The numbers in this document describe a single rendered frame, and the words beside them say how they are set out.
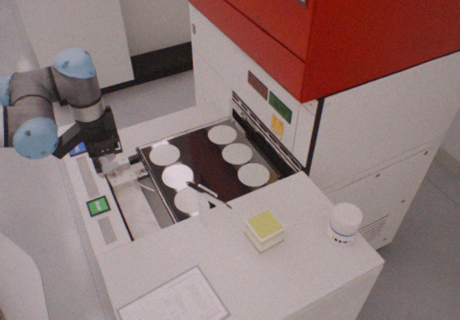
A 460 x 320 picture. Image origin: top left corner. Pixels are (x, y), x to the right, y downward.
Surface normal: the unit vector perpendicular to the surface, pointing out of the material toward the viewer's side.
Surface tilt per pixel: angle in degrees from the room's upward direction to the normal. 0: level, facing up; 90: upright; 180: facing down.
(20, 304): 0
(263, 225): 0
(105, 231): 0
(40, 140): 92
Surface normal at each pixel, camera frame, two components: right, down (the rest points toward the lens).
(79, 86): 0.40, 0.63
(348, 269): 0.00, -0.73
